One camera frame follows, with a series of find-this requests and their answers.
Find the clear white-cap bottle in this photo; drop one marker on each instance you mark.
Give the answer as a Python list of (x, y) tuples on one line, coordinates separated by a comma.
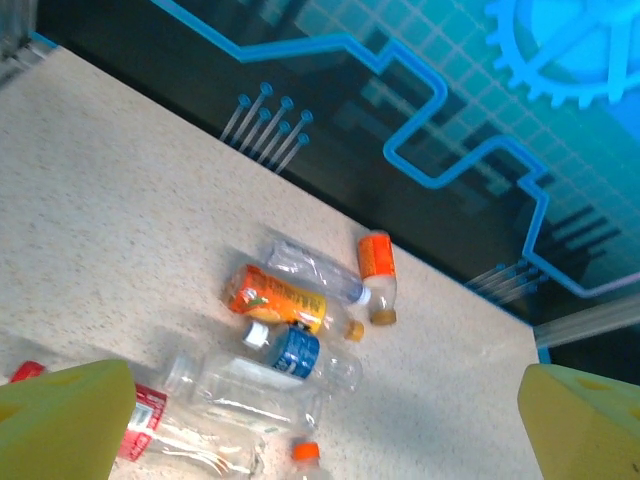
[(310, 270)]

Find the red-cap cola bottle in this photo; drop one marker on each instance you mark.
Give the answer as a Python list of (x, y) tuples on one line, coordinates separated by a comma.
[(147, 420)]

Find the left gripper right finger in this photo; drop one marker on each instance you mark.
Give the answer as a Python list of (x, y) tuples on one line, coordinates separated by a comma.
[(585, 430)]

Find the orange juice label bottle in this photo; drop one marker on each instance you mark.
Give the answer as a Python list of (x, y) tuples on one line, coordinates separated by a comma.
[(270, 297)]

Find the blue-edged aluminium side rail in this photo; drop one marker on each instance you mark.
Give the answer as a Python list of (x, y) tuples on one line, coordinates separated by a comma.
[(543, 354)]

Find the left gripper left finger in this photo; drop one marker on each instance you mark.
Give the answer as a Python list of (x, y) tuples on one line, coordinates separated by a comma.
[(55, 425)]

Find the large clear white-label bottle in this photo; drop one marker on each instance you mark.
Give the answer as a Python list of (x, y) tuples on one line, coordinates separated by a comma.
[(240, 390)]

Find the small orange-label brown-cap bottle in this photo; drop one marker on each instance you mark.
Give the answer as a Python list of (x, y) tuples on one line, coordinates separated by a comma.
[(376, 257)]

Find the aluminium frame post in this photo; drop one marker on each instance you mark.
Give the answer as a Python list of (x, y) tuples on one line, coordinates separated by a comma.
[(590, 320), (15, 50)]

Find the small orange-cap bottle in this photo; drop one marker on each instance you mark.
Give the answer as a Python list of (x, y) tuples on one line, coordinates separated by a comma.
[(306, 452)]

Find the blue label clear bottle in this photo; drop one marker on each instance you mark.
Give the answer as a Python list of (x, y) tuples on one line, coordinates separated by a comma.
[(295, 352)]

